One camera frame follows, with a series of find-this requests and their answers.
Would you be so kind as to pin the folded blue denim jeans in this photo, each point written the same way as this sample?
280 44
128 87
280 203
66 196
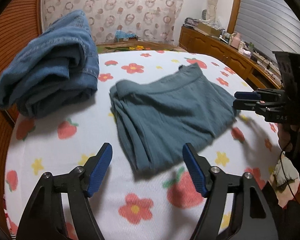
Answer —
56 69

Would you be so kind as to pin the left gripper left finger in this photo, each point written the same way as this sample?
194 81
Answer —
43 216

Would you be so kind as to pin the teal green shorts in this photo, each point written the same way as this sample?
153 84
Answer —
155 120

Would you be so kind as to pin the cardboard box on cabinet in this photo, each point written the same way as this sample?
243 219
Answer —
210 29

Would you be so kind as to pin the wooden louvered wardrobe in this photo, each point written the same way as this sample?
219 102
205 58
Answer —
19 23

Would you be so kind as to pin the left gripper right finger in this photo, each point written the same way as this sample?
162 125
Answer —
235 206

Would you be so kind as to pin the grey window blind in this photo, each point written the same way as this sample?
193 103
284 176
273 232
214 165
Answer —
270 25

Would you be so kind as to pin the pink circle patterned curtain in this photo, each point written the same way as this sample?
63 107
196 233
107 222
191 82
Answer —
149 20

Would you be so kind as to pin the pink thermos jug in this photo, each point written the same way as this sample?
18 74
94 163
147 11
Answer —
235 40

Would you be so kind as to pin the cardboard box blue contents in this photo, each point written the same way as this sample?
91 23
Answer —
121 36

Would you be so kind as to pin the wooden sideboard cabinet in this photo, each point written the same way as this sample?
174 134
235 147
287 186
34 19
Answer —
255 75

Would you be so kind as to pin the person right hand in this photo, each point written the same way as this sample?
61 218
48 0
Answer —
284 134

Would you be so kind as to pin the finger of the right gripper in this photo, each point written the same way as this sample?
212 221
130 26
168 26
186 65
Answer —
252 106
255 94

